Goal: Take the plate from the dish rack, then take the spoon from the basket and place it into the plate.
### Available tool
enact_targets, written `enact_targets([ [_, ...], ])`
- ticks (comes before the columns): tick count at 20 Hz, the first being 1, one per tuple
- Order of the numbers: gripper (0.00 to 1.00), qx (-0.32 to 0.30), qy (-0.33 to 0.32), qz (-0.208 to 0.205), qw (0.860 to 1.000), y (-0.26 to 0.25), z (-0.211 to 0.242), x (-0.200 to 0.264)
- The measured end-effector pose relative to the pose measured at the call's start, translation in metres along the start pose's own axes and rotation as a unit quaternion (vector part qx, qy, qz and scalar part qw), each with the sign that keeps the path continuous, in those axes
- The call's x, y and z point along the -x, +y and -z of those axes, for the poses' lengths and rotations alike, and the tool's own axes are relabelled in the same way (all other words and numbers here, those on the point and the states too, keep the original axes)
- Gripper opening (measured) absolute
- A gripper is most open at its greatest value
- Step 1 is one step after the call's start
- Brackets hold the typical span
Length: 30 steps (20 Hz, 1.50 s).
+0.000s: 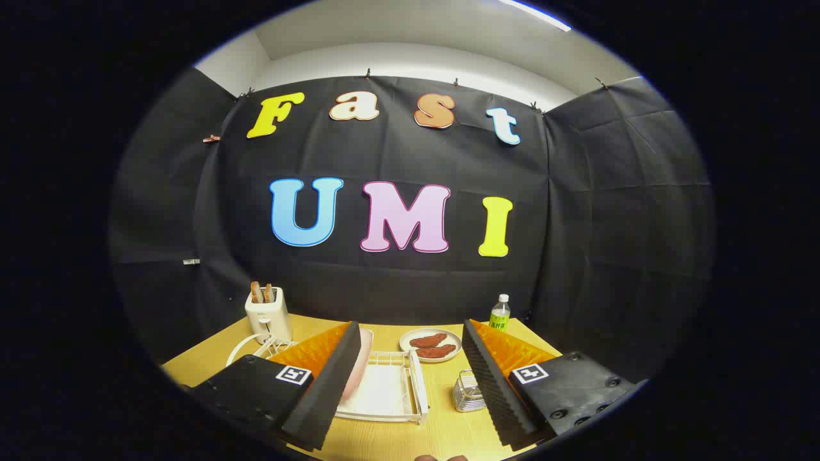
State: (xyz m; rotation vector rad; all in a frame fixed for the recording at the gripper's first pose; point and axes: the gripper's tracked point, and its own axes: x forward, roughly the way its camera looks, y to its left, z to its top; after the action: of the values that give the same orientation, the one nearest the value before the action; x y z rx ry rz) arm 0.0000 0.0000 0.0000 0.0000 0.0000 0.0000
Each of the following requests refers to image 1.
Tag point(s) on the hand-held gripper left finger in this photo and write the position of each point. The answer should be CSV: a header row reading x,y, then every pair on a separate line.
x,y
323,397

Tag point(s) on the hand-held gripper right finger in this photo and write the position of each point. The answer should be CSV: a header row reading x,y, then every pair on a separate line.
x,y
493,397

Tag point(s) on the pink plate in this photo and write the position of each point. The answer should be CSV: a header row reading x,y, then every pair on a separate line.
x,y
360,358

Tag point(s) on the white plate with meat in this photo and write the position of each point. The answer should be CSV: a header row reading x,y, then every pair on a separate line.
x,y
410,352

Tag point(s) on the red meat piece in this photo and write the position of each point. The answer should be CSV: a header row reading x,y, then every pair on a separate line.
x,y
428,340
437,351

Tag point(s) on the green label drink bottle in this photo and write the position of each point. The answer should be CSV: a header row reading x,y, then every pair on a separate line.
x,y
500,317

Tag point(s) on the white toaster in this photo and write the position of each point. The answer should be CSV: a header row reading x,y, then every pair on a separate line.
x,y
269,319

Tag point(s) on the toast slice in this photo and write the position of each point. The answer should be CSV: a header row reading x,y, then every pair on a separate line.
x,y
256,292
269,293

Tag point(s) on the black backdrop cloth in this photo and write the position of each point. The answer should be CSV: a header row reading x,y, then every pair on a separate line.
x,y
397,153

